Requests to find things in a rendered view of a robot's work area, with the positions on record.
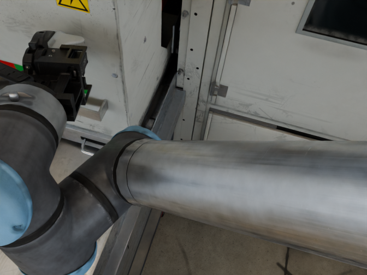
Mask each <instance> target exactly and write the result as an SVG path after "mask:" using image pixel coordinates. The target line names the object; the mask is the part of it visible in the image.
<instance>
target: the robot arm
mask: <svg viewBox="0 0 367 275"><path fill-rule="evenodd" d="M83 41H84V38H83V37H81V36H77V35H71V34H65V32H64V31H59V30H50V31H37V32H36V33H35V34H34V36H33V37H32V40H31V41H30V42H29V43H28V46H29V47H28V48H27V49H26V51H25V54H24V56H23V59H22V66H23V71H19V70H17V69H15V68H12V67H10V66H8V65H6V64H4V63H1V62H0V250H1V251H2V252H3V253H4V254H5V255H6V256H7V257H8V258H9V259H10V260H11V261H12V262H13V263H14V264H15V265H16V266H17V267H18V268H19V270H20V272H21V273H22V274H23V275H84V274H85V273H86V272H87V271H88V270H89V269H90V267H91V266H92V264H93V263H94V260H95V258H96V255H97V240H98V239H99V238H100V237H101V236H102V235H103V234H104V233H105V232H106V231H107V230H108V229H109V228H110V227H111V226H112V225H113V224H114V223H115V222H116V221H117V220H118V219H119V218H120V217H121V216H122V215H123V214H124V213H125V212H126V211H127V210H128V209H129V208H130V207H131V206H132V205H135V206H138V207H149V208H153V209H156V210H159V211H163V212H167V213H170V214H174V215H176V216H180V217H184V218H188V219H191V220H195V221H198V222H201V223H205V224H209V225H212V226H216V227H219V228H223V229H226V230H230V231H234V232H237V233H240V234H244V235H248V236H251V237H255V238H258V239H261V240H265V241H269V242H272V243H276V244H280V245H283V246H286V247H290V248H294V249H297V250H301V251H304V252H307V253H311V254H315V255H319V256H322V257H325V258H328V259H332V260H336V261H339V262H343V263H346V264H350V265H353V266H357V267H361V268H364V269H367V141H230V140H161V139H160V138H159V137H158V136H157V135H156V134H155V133H153V132H152V131H150V130H149V129H147V128H143V127H141V126H138V125H132V126H129V127H127V128H125V129H124V130H122V131H120V132H118V133H116V134H115V135H114V136H113V137H112V138H111V140H110V141H109V142H108V143H107V144H106V145H104V146H103V147H102V148H101V149H100V150H98V151H97V152H96V153H95V154H94V155H93V156H91V157H90V158H89V159H88V160H87V161H85V162H84V163H83V164H81V165H80V166H79V167H78V168H77V169H76V170H74V171H73V172H72V173H71V174H70V175H69V176H67V177H66V178H65V179H64V180H62V181H61V182H60V183H59V184H57V182H56V181H55V179H54V178H53V177H52V175H51V173H50V170H49V169H50V165H51V163H52V160H53V158H54V155H55V153H56V150H57V147H58V145H59V143H60V140H61V137H62V135H63V132H64V130H65V127H66V124H67V121H71V122H75V119H76V116H77V114H78V111H79V109H80V106H81V105H86V102H87V100H88V96H89V94H90V91H91V88H92V85H87V83H86V78H85V77H84V75H85V68H86V66H87V63H88V60H87V53H86V50H87V46H77V45H73V44H79V43H82V42H83ZM79 51H82V52H79ZM84 90H88V91H87V93H86V96H85V93H84Z"/></svg>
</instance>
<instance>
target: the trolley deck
mask: <svg viewBox="0 0 367 275"><path fill-rule="evenodd" d="M162 89H163V86H162V85H160V87H159V90H158V92H157V94H156V97H155V99H154V101H153V103H152V105H151V108H150V111H149V113H148V114H147V120H146V124H147V122H148V120H149V118H150V117H151V114H152V112H153V110H154V108H155V105H156V103H157V101H158V98H159V95H160V93H161V91H162ZM185 92H186V91H181V90H178V89H177V90H176V92H175V95H174V97H173V100H172V103H171V105H170V108H169V110H168V113H167V115H166V117H165V120H164V122H163V125H162V127H161V130H160V132H159V135H158V137H159V138H160V139H161V140H171V137H172V135H173V132H174V129H175V127H176V124H177V121H178V119H179V116H180V113H181V110H182V108H183V105H184V102H185ZM84 150H85V151H88V152H91V153H96V152H97V151H98V150H100V149H99V148H95V147H92V146H88V145H85V146H84ZM90 157H91V156H89V155H86V154H83V153H82V152H81V143H78V142H75V141H71V140H67V139H64V138H61V140H60V143H59V145H58V147H57V150H56V153H55V155H54V158H53V160H52V163H51V165H50V169H49V170H50V173H51V175H52V177H53V178H54V179H55V181H56V182H57V184H59V183H60V182H61V181H62V180H64V179H65V178H66V177H67V176H69V175H70V174H71V173H72V172H73V171H74V170H76V169H77V168H78V167H79V166H80V165H81V164H83V163H84V162H85V161H87V160H88V159H89V158H90ZM144 210H145V207H138V206H135V205H132V206H131V207H130V208H129V210H128V213H127V215H126V218H125V221H124V222H123V225H122V228H121V230H120V233H119V235H118V238H117V240H116V243H115V245H114V248H113V250H112V252H111V255H110V258H109V260H108V263H107V265H106V268H105V270H104V273H103V275H120V274H121V272H122V269H123V266H124V264H125V261H126V259H127V255H128V253H129V250H130V248H131V245H132V242H133V240H134V236H135V234H136V231H137V229H138V226H139V223H140V221H141V218H142V216H143V213H144ZM0 275H23V274H22V273H21V272H20V270H19V268H18V267H17V266H16V265H15V264H14V263H13V262H12V261H11V260H10V259H9V258H8V257H7V256H6V255H5V254H4V253H3V252H2V251H1V250H0Z"/></svg>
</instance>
